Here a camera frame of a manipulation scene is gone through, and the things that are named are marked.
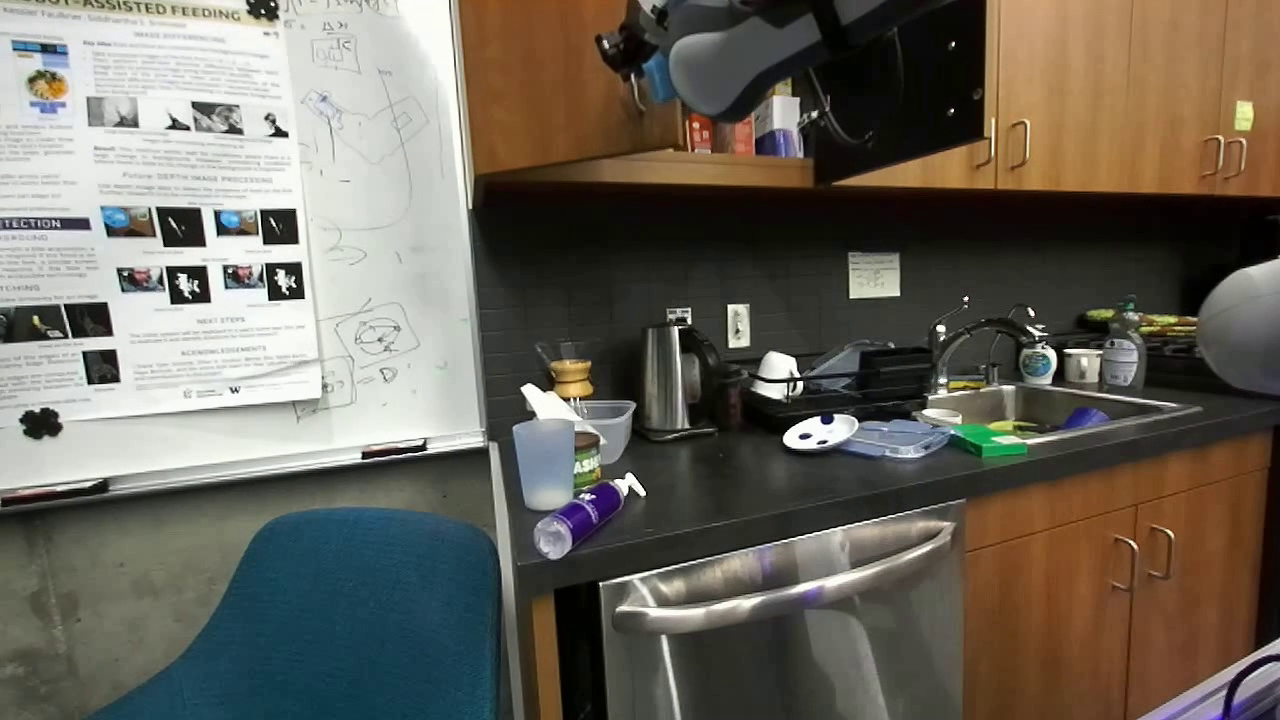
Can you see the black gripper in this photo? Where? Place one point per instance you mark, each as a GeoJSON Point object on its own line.
{"type": "Point", "coordinates": [645, 26]}

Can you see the white robot base platform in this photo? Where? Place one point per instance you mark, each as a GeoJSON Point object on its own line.
{"type": "Point", "coordinates": [1202, 694]}

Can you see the wooden upper cabinet body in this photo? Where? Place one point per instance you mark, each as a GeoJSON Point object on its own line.
{"type": "Point", "coordinates": [692, 170]}

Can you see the red jar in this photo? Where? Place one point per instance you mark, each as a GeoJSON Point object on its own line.
{"type": "Point", "coordinates": [696, 135]}

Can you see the orange jar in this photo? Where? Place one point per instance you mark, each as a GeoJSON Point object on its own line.
{"type": "Point", "coordinates": [736, 139]}

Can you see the white purple container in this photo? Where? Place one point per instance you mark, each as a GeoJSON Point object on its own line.
{"type": "Point", "coordinates": [781, 125]}

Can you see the white whiteboard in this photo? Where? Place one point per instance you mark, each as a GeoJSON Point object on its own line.
{"type": "Point", "coordinates": [403, 265]}

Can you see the glass carafe wooden collar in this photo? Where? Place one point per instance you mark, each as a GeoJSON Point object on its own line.
{"type": "Point", "coordinates": [574, 379]}

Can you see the dark cylindrical canister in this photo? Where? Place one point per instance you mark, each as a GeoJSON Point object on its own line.
{"type": "Point", "coordinates": [731, 397]}

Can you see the black flower magnet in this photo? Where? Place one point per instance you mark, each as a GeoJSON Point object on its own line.
{"type": "Point", "coordinates": [260, 9]}
{"type": "Point", "coordinates": [42, 426]}

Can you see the clear plastic container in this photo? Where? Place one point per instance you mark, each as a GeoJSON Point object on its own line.
{"type": "Point", "coordinates": [608, 431]}

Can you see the green label jar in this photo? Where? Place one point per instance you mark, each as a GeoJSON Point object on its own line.
{"type": "Point", "coordinates": [590, 461]}

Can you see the translucent plastic cup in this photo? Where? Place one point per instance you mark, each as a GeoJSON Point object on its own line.
{"type": "Point", "coordinates": [547, 468]}

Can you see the white plate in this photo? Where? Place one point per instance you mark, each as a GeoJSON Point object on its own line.
{"type": "Point", "coordinates": [823, 433]}

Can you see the dark whiteboard marker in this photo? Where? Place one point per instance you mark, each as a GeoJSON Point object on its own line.
{"type": "Point", "coordinates": [55, 490]}
{"type": "Point", "coordinates": [396, 449]}

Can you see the dark kitchen faucet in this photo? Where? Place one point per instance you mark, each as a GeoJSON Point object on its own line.
{"type": "Point", "coordinates": [982, 335]}

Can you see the purple bottle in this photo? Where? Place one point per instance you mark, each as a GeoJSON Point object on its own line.
{"type": "Point", "coordinates": [586, 522]}

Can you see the research poster with photos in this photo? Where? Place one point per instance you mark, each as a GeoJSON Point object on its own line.
{"type": "Point", "coordinates": [163, 203]}

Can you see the white soap dispenser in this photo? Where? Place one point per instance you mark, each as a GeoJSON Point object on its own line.
{"type": "Point", "coordinates": [1036, 363]}

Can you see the green bowl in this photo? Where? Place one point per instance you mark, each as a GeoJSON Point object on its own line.
{"type": "Point", "coordinates": [1021, 426]}

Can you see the white cup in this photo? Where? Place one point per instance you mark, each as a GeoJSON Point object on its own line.
{"type": "Point", "coordinates": [1081, 366]}

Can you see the green cap spray bottle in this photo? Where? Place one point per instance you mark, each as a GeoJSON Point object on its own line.
{"type": "Point", "coordinates": [1127, 353]}

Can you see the dark blue dish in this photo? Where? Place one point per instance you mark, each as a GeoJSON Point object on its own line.
{"type": "Point", "coordinates": [1084, 416]}

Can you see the stainless steel dishwasher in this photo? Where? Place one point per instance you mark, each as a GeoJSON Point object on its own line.
{"type": "Point", "coordinates": [806, 624]}

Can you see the yellow green packet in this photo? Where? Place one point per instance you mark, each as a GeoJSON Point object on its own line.
{"type": "Point", "coordinates": [1163, 324]}

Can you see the stainless steel sink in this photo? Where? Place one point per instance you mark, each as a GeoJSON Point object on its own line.
{"type": "Point", "coordinates": [1119, 410]}

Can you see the yellow sticky note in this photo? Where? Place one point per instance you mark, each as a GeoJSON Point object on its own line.
{"type": "Point", "coordinates": [1242, 113]}

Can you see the blue chair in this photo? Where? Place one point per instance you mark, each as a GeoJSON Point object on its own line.
{"type": "Point", "coordinates": [334, 624]}

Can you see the wooden false drawer panel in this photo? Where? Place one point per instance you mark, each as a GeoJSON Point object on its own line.
{"type": "Point", "coordinates": [1119, 490]}

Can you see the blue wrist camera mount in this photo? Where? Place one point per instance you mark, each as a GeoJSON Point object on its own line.
{"type": "Point", "coordinates": [659, 81]}

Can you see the white paper wall sign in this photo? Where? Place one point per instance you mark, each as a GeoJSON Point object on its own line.
{"type": "Point", "coordinates": [873, 277]}

